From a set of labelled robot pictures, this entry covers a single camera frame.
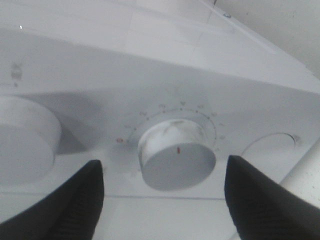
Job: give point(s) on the round white door release button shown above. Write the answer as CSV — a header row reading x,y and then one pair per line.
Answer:
x,y
271,152

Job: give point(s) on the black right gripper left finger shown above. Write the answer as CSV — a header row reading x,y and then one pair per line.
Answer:
x,y
70,212

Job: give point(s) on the white upper power knob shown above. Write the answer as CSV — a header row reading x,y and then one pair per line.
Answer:
x,y
29,139

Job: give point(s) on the white timer knob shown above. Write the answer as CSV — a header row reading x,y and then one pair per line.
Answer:
x,y
175,154

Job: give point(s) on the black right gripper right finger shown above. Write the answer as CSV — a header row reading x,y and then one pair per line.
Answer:
x,y
261,209

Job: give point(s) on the white microwave oven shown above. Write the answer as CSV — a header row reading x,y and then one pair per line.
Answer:
x,y
109,70

